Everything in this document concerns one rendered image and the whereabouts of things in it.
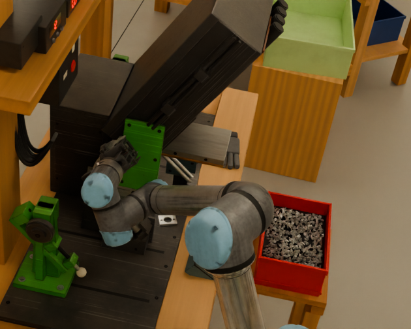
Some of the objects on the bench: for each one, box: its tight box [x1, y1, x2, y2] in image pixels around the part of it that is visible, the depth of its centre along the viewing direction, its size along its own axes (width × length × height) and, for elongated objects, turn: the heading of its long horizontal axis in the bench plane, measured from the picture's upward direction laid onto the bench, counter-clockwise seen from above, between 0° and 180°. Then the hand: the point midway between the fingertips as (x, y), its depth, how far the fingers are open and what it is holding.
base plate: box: [0, 112, 215, 329], centre depth 250 cm, size 42×110×2 cm, turn 162°
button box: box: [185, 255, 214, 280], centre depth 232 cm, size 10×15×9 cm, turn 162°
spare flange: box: [158, 215, 177, 226], centre depth 243 cm, size 6×4×1 cm
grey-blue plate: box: [166, 157, 197, 185], centre depth 251 cm, size 10×2×14 cm, turn 72°
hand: (119, 149), depth 220 cm, fingers closed on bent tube, 3 cm apart
